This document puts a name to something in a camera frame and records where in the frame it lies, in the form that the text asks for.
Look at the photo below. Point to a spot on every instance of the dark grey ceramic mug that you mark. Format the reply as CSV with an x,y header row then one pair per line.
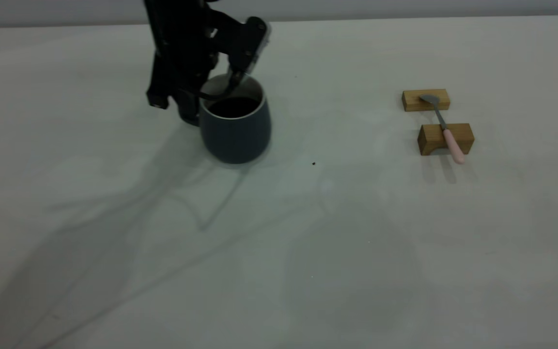
x,y
235,138

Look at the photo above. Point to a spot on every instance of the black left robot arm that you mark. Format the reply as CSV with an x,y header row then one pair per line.
x,y
177,14

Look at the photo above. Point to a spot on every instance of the arched wooden block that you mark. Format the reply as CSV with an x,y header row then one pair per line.
x,y
431,135

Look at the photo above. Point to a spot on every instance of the flat rectangular wooden block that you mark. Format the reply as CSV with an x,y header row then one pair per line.
x,y
414,101

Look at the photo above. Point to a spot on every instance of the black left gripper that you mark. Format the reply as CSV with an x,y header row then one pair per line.
x,y
182,63

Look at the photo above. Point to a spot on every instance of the dark coffee liquid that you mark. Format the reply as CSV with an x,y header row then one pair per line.
x,y
234,107

